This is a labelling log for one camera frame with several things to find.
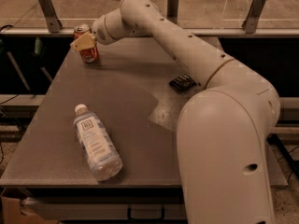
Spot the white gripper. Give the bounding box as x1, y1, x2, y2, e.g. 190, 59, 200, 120
70, 14, 117, 51

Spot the red coke can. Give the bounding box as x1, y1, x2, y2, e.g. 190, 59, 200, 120
73, 24, 99, 63

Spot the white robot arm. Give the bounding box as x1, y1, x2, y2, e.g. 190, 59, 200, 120
71, 0, 280, 224

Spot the clear blue-label plastic bottle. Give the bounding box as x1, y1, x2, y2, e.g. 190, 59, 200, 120
74, 104, 122, 182

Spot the cardboard box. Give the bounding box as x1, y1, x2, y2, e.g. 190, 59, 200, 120
1, 188, 58, 224

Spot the left metal rail bracket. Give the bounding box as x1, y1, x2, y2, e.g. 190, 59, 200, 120
38, 0, 62, 34

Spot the metal rail bracket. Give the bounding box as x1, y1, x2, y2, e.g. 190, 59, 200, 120
242, 0, 266, 34
166, 0, 178, 23
38, 0, 62, 34

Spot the middle metal rail bracket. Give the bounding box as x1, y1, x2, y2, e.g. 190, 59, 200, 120
166, 0, 178, 23

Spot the right metal rail bracket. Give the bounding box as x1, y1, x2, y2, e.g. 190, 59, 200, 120
242, 0, 266, 34

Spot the grey table drawer with handle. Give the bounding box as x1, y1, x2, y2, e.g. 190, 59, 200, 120
25, 197, 187, 222

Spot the black floor cable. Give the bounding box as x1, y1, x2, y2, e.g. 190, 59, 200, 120
267, 133, 299, 190

